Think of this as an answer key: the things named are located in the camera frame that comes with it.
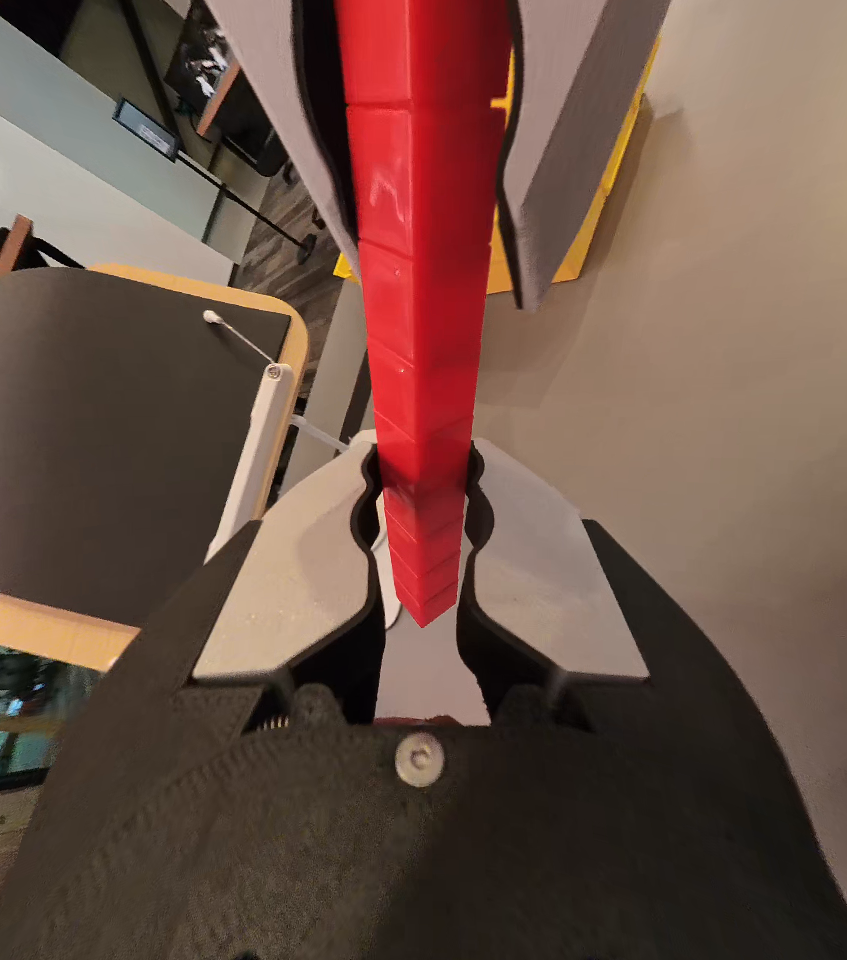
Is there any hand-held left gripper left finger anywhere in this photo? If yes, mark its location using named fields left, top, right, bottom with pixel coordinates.
left=191, top=441, right=384, bottom=685

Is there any wood-rimmed black board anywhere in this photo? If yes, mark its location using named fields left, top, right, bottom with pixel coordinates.
left=0, top=262, right=311, bottom=672

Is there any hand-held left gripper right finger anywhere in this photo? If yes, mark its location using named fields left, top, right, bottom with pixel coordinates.
left=459, top=439, right=651, bottom=682

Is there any red plastic bar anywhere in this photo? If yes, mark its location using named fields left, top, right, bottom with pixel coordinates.
left=333, top=0, right=515, bottom=630

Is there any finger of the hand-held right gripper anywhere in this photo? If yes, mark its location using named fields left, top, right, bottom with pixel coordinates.
left=206, top=0, right=363, bottom=264
left=494, top=0, right=674, bottom=312

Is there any yellow plastic bin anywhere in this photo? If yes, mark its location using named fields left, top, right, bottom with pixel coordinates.
left=337, top=36, right=662, bottom=295

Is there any black sign stand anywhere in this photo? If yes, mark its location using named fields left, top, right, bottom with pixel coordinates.
left=112, top=97, right=321, bottom=265

